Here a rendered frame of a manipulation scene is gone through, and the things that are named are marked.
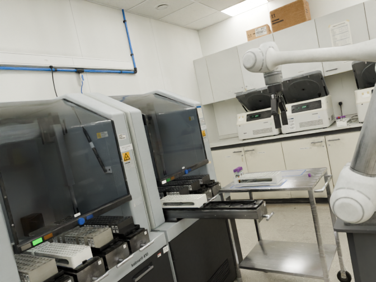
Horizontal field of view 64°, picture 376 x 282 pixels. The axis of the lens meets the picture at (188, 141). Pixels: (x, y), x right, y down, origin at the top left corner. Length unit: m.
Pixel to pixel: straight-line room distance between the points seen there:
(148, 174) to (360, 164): 1.09
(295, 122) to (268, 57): 2.50
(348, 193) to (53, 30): 2.62
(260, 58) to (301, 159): 2.64
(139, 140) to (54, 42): 1.53
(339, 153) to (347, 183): 2.51
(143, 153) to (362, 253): 1.20
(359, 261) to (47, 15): 2.88
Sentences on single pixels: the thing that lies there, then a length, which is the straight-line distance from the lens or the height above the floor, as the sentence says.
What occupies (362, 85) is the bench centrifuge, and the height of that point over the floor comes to 1.30.
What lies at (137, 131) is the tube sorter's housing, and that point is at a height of 1.32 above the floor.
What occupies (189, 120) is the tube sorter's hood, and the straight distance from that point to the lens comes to 2.19.
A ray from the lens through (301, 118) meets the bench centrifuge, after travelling 3.84.
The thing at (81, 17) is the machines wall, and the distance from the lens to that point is 3.32.
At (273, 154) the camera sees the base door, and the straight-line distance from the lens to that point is 3.99.
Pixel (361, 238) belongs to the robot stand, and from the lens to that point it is 1.61.
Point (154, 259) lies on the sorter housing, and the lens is 1.71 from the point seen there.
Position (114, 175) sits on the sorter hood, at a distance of 1.59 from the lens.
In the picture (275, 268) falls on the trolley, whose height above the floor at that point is 0.28.
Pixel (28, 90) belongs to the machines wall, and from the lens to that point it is 2.72.
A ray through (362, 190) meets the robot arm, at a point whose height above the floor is 0.92.
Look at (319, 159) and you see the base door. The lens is 3.87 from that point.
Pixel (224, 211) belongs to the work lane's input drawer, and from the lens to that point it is 1.66.
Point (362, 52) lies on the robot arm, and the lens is 1.46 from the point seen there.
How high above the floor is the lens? 1.32
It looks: 4 degrees down
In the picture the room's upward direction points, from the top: 12 degrees counter-clockwise
